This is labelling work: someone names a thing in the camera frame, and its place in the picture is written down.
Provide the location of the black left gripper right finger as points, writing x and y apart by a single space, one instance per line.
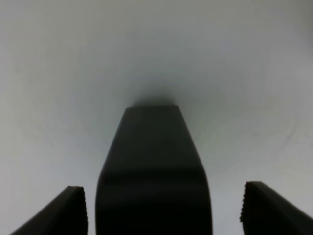
265 212

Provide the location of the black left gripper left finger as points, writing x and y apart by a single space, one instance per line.
66 214

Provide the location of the dark green pump bottle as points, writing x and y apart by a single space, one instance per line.
153 181

